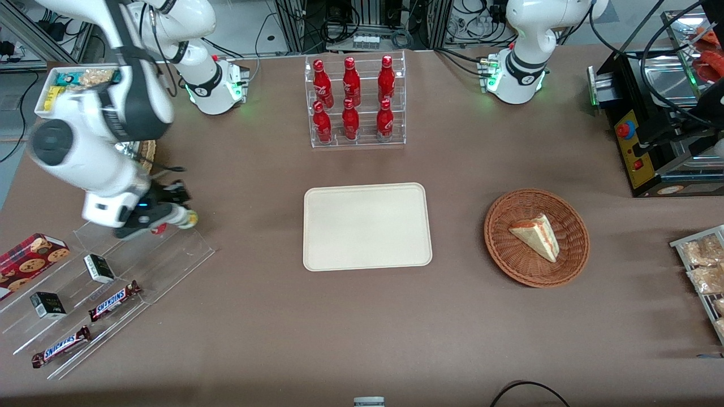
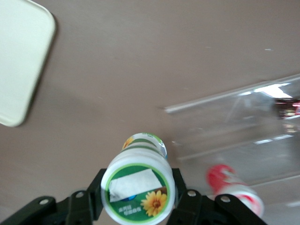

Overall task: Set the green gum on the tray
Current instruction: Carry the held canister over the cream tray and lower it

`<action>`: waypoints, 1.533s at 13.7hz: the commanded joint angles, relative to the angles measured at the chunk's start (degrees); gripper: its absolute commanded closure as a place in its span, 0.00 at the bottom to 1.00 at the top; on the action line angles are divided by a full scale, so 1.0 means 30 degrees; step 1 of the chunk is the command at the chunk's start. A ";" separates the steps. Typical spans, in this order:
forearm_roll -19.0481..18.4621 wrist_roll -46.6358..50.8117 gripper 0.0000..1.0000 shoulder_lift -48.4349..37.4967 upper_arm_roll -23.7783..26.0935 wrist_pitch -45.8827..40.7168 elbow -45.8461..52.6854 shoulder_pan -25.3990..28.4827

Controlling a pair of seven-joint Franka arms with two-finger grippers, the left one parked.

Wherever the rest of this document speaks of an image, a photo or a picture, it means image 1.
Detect cream plastic tray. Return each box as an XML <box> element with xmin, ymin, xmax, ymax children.
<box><xmin>303</xmin><ymin>183</ymin><xmax>433</xmax><ymax>272</ymax></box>

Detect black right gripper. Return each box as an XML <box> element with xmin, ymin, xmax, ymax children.
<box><xmin>148</xmin><ymin>180</ymin><xmax>192</xmax><ymax>230</ymax></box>

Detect small black box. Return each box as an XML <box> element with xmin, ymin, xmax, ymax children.
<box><xmin>30</xmin><ymin>292</ymin><xmax>67</xmax><ymax>319</ymax></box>
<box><xmin>84</xmin><ymin>254</ymin><xmax>116</xmax><ymax>284</ymax></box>

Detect black cable loop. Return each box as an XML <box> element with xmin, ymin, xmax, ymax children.
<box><xmin>489</xmin><ymin>381</ymin><xmax>572</xmax><ymax>407</ymax></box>

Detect black machine yellow panel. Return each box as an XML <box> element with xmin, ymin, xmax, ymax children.
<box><xmin>587</xmin><ymin>0</ymin><xmax>724</xmax><ymax>198</ymax></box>

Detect clear acrylic stepped shelf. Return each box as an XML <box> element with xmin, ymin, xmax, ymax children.
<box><xmin>0</xmin><ymin>220</ymin><xmax>216</xmax><ymax>380</ymax></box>

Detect triangular sandwich wedge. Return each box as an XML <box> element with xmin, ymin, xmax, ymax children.
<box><xmin>509</xmin><ymin>214</ymin><xmax>561</xmax><ymax>263</ymax></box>

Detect Snickers chocolate bar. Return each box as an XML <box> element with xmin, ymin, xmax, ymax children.
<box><xmin>31</xmin><ymin>326</ymin><xmax>92</xmax><ymax>369</ymax></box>
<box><xmin>88</xmin><ymin>280</ymin><xmax>142</xmax><ymax>323</ymax></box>

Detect red cola bottle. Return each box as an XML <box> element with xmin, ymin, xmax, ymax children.
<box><xmin>343</xmin><ymin>57</ymin><xmax>361</xmax><ymax>107</ymax></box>
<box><xmin>313</xmin><ymin>101</ymin><xmax>333</xmax><ymax>144</ymax></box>
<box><xmin>376</xmin><ymin>99</ymin><xmax>394</xmax><ymax>142</ymax></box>
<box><xmin>313</xmin><ymin>59</ymin><xmax>334</xmax><ymax>109</ymax></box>
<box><xmin>342</xmin><ymin>98</ymin><xmax>360</xmax><ymax>141</ymax></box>
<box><xmin>378</xmin><ymin>55</ymin><xmax>396</xmax><ymax>103</ymax></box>

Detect wicker basket with foil pans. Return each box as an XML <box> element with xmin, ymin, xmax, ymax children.
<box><xmin>116</xmin><ymin>140</ymin><xmax>157</xmax><ymax>174</ymax></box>

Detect tray of packaged snacks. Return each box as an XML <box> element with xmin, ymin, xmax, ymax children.
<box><xmin>670</xmin><ymin>225</ymin><xmax>724</xmax><ymax>345</ymax></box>

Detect white snack bin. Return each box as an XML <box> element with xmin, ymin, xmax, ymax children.
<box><xmin>35</xmin><ymin>67</ymin><xmax>123</xmax><ymax>119</ymax></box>

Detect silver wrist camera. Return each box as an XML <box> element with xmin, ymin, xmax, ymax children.
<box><xmin>115</xmin><ymin>205</ymin><xmax>170</xmax><ymax>239</ymax></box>

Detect clear bag of snacks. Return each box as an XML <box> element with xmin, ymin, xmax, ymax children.
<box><xmin>682</xmin><ymin>235</ymin><xmax>724</xmax><ymax>266</ymax></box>
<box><xmin>687</xmin><ymin>265</ymin><xmax>724</xmax><ymax>295</ymax></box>

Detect bag of granola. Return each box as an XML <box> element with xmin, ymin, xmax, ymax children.
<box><xmin>79</xmin><ymin>68</ymin><xmax>117</xmax><ymax>89</ymax></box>

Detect red cookie box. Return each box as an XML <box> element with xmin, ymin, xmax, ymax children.
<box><xmin>0</xmin><ymin>233</ymin><xmax>71</xmax><ymax>296</ymax></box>

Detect round brown wicker basket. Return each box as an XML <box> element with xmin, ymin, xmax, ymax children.
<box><xmin>484</xmin><ymin>188</ymin><xmax>590</xmax><ymax>288</ymax></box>

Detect clear acrylic bottle rack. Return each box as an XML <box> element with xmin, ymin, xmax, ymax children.
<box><xmin>304</xmin><ymin>50</ymin><xmax>407</xmax><ymax>149</ymax></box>

